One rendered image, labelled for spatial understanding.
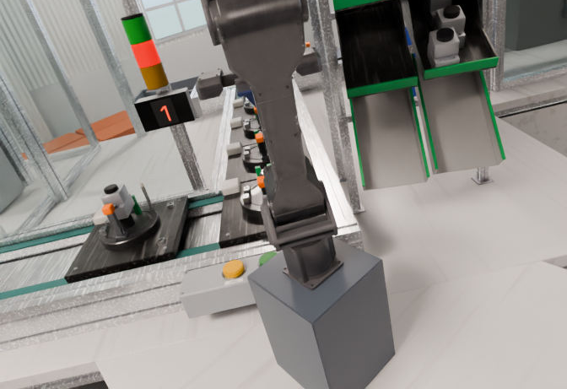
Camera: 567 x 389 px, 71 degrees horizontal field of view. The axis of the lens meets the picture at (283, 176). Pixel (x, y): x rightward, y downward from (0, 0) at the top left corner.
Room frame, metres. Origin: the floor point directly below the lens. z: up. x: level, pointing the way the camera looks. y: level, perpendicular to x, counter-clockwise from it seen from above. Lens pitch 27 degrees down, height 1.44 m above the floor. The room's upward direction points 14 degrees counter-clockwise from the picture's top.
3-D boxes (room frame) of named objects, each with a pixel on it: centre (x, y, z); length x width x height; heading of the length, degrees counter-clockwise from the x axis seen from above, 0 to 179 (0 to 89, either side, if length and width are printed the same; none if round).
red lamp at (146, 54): (0.93, 0.23, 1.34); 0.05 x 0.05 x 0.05
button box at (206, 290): (0.60, 0.13, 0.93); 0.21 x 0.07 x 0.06; 88
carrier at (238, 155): (1.05, 0.03, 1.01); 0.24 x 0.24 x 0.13; 88
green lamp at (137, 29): (0.93, 0.23, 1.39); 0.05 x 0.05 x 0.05
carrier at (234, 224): (0.80, 0.04, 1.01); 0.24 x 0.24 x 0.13; 88
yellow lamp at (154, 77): (0.93, 0.23, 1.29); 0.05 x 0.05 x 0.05
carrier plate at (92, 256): (0.82, 0.38, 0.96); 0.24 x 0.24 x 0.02; 88
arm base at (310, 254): (0.44, -0.01, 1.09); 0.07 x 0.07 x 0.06; 34
